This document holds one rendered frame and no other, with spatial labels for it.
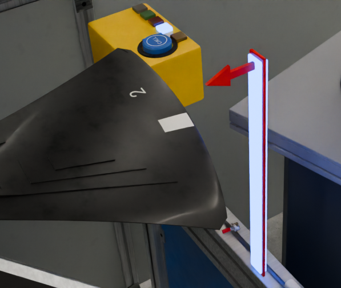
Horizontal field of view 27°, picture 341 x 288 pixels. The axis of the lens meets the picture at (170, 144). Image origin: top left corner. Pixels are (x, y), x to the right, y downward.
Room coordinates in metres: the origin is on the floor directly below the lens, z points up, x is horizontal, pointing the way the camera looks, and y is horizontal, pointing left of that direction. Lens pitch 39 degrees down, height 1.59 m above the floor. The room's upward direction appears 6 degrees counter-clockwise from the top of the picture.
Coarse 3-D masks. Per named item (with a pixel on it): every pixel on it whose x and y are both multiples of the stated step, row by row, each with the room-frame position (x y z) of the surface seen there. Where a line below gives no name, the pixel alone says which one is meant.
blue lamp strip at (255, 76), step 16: (256, 64) 0.61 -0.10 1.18; (256, 80) 0.61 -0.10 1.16; (256, 96) 0.61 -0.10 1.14; (256, 112) 0.61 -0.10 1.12; (256, 128) 0.61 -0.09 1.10; (256, 144) 0.61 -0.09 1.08; (256, 160) 0.61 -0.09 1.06; (256, 176) 0.61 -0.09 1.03; (256, 192) 0.61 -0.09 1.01; (256, 208) 0.61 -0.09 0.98; (256, 224) 0.61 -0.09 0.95; (256, 240) 0.61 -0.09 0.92; (256, 256) 0.61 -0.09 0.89
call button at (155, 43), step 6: (150, 36) 0.85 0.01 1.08; (156, 36) 0.85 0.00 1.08; (162, 36) 0.85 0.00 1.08; (168, 36) 0.85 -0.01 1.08; (144, 42) 0.84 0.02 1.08; (150, 42) 0.84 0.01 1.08; (156, 42) 0.84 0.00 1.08; (162, 42) 0.83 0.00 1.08; (168, 42) 0.83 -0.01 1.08; (144, 48) 0.83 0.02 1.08; (150, 48) 0.82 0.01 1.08; (156, 48) 0.82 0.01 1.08; (162, 48) 0.82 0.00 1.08; (168, 48) 0.83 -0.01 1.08
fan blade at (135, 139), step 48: (48, 96) 0.59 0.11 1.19; (96, 96) 0.58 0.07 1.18; (0, 144) 0.52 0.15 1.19; (48, 144) 0.51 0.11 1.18; (96, 144) 0.51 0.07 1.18; (144, 144) 0.52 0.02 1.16; (192, 144) 0.53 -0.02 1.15; (0, 192) 0.45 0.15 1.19; (48, 192) 0.45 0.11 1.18; (96, 192) 0.46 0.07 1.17; (144, 192) 0.47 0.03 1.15; (192, 192) 0.48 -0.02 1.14
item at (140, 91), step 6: (138, 84) 0.60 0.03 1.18; (144, 84) 0.60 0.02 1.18; (126, 90) 0.59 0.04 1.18; (132, 90) 0.59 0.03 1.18; (138, 90) 0.59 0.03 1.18; (144, 90) 0.59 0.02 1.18; (126, 96) 0.58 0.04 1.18; (132, 96) 0.58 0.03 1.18; (138, 96) 0.58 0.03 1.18; (144, 96) 0.58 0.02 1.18; (150, 96) 0.58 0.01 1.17; (132, 102) 0.57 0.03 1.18
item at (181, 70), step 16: (112, 16) 0.94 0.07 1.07; (128, 16) 0.93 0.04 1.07; (160, 16) 0.92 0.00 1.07; (96, 32) 0.90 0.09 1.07; (112, 32) 0.89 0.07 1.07; (128, 32) 0.89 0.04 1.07; (144, 32) 0.88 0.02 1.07; (176, 32) 0.87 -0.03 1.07; (96, 48) 0.91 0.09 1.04; (112, 48) 0.86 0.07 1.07; (128, 48) 0.85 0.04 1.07; (176, 48) 0.83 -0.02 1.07; (192, 48) 0.83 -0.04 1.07; (160, 64) 0.80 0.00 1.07; (176, 64) 0.81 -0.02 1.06; (192, 64) 0.82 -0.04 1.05; (176, 80) 0.81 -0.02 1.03; (192, 80) 0.82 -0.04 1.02; (176, 96) 0.81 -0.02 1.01; (192, 96) 0.82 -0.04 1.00
